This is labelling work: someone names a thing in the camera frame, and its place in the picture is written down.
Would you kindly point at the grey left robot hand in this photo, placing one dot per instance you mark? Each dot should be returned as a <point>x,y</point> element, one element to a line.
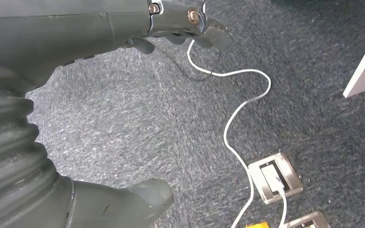
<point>59,31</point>

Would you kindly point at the white power plug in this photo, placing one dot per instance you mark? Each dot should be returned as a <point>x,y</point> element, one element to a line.
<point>272,177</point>

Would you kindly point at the steel floor socket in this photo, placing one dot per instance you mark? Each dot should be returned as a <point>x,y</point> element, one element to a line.
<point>292,181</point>
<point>314,220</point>

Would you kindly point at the yellow floor mat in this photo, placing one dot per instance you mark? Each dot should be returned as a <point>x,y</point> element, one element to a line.
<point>258,225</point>

